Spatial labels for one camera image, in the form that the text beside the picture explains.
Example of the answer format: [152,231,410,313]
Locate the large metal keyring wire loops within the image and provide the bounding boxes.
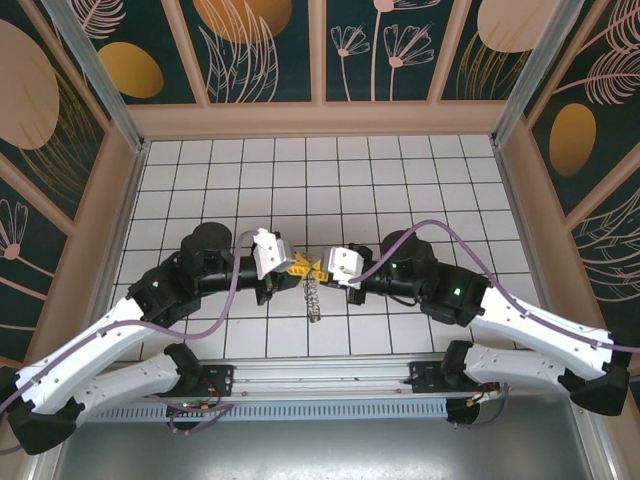
[299,257,326,325]

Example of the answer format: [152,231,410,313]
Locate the grey metal sheet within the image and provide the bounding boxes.
[29,399,616,480]

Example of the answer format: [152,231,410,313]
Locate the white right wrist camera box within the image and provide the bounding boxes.
[322,245,364,289]

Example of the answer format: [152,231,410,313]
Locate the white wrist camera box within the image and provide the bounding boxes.
[252,227,296,281]
[322,245,364,289]

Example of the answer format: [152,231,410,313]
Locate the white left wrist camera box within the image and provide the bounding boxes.
[252,227,296,281]

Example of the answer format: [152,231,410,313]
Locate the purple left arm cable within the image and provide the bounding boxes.
[0,230,261,454]

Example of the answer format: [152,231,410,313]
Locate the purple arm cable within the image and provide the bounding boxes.
[349,219,640,431]
[0,230,261,454]

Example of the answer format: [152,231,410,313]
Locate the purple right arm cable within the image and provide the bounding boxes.
[349,219,640,431]

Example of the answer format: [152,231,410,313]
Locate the aluminium mounting rail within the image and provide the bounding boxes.
[194,353,576,404]

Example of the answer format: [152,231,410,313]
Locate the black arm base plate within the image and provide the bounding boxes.
[408,360,454,396]
[195,364,236,399]

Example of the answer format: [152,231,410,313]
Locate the grey slotted cable duct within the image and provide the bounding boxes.
[84,399,449,421]

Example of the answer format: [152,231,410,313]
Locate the aluminium frame post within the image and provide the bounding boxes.
[39,0,151,154]
[489,0,599,146]

